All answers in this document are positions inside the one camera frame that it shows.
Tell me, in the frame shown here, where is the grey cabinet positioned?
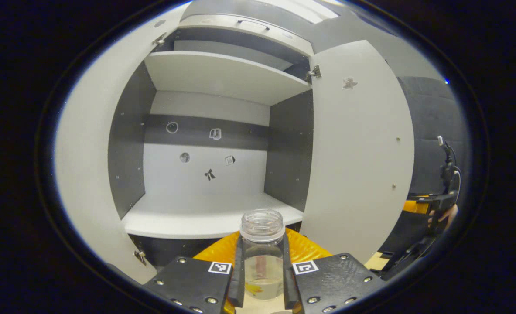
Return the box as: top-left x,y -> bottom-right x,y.
107,13 -> 315,271

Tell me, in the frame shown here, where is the grey cabinet drawer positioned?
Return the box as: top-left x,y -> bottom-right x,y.
177,14 -> 314,56

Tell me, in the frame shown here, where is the grey cabinet door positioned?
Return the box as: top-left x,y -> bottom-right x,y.
54,4 -> 193,285
299,40 -> 415,264

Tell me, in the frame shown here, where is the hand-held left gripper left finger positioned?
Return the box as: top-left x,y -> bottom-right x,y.
142,231 -> 246,314

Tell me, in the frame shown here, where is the clear plastic bottle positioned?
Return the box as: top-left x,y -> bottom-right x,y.
239,209 -> 286,301

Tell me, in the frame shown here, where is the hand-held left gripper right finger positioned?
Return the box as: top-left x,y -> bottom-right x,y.
282,227 -> 387,314

